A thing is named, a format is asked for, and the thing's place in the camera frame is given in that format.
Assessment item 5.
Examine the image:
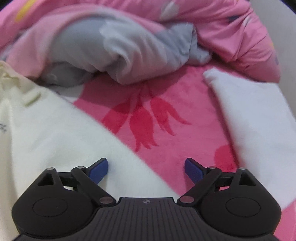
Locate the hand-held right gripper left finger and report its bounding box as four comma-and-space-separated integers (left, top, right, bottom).
35, 158, 117, 207

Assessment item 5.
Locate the pink floral quilt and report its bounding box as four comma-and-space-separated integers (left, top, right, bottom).
0, 0, 281, 90

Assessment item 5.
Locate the folded white cloth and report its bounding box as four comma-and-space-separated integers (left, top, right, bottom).
203, 68, 295, 210

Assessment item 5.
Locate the pink fleece bed blanket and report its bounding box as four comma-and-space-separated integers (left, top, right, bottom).
55, 62, 296, 241

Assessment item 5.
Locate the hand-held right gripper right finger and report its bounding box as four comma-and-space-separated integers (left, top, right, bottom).
177, 158, 257, 207

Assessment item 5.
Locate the white fluffy sweater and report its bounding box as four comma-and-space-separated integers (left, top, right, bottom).
0, 60, 197, 241

